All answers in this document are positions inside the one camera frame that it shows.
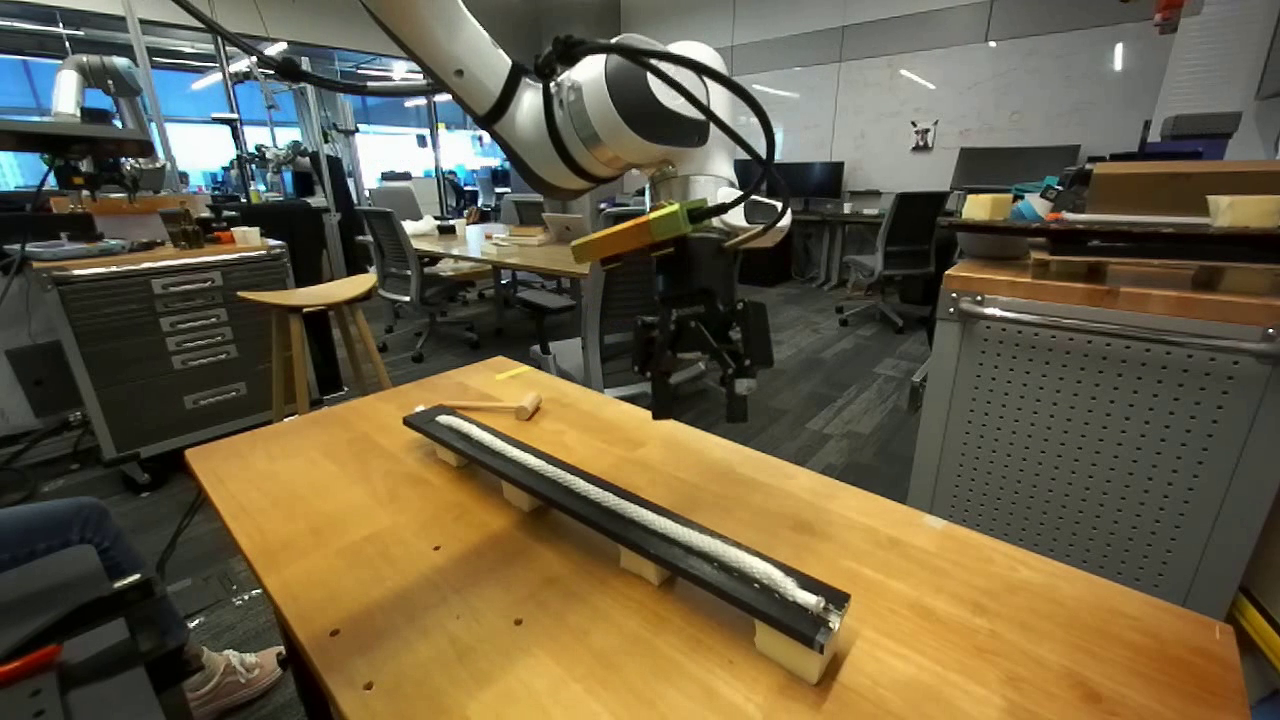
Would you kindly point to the dark seat beside person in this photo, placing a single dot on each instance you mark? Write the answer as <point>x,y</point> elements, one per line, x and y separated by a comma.
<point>60,643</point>

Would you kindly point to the black swivel chair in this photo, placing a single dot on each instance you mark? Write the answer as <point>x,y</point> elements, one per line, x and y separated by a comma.
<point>394,262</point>

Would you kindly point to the teal blue object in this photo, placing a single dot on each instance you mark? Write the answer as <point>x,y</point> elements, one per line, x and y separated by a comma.
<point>1047,197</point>

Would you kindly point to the wall whiteboard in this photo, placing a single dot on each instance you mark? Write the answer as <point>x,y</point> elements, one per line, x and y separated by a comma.
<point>935,107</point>

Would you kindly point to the person's leg in jeans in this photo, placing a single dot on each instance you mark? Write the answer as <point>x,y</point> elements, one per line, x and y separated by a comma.
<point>82,545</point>

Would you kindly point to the grey drawer cabinet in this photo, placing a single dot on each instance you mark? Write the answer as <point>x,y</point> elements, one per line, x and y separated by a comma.
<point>164,344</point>

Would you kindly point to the wooden support block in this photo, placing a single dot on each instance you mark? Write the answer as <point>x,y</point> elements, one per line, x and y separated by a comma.
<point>647,567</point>
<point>794,654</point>
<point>522,499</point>
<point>447,454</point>

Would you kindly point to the small wooden mallet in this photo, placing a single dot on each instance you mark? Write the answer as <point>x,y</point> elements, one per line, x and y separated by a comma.
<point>526,407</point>

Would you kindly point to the black office chair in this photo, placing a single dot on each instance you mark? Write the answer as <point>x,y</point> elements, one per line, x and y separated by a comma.
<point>907,245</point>

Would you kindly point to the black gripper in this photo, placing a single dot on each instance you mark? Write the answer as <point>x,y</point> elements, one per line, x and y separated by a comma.
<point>702,282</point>

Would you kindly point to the grey perforated metal cabinet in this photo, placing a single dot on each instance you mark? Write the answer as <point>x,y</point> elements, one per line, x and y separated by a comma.
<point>1092,454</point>

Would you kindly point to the yellow floor bar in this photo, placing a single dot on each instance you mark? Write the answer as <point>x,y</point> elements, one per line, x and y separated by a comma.
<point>1258,630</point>

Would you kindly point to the large black computer monitor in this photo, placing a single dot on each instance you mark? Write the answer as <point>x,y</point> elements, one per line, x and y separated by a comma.
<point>1015,167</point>

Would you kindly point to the yellow-green wrist camera box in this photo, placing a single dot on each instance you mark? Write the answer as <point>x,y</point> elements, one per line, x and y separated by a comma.
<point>633,233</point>

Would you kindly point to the wooden stool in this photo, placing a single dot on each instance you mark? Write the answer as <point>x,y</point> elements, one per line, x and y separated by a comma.
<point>320,299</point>

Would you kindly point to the stacked wooden boards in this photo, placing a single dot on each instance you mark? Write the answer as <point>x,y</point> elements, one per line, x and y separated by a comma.
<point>1180,187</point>

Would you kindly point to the wooden background table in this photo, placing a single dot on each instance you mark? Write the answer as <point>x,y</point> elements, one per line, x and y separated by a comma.
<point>504,249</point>

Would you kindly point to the black grooved rail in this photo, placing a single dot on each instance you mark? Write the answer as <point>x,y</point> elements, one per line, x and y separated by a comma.
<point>603,513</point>

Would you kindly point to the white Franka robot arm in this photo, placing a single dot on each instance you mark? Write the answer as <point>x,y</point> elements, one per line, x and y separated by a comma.
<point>613,107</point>

